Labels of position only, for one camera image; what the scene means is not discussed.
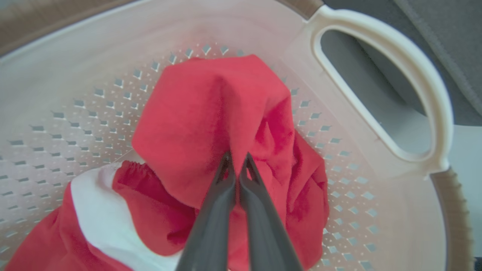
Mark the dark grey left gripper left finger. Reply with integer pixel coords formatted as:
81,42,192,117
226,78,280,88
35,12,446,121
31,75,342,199
175,151,237,271

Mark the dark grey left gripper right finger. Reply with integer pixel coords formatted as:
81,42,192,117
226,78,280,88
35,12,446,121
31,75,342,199
239,152,304,271

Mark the red jersey white trim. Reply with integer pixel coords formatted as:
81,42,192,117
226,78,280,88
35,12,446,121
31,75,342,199
132,55,330,271

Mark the red and white shirt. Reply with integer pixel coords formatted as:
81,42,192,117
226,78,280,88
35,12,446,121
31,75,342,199
4,160,200,271

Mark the cream perforated laundry basket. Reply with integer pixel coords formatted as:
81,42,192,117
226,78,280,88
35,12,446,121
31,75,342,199
0,0,475,271

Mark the grey fabric sofa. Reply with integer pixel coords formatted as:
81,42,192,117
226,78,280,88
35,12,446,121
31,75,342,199
322,0,482,155

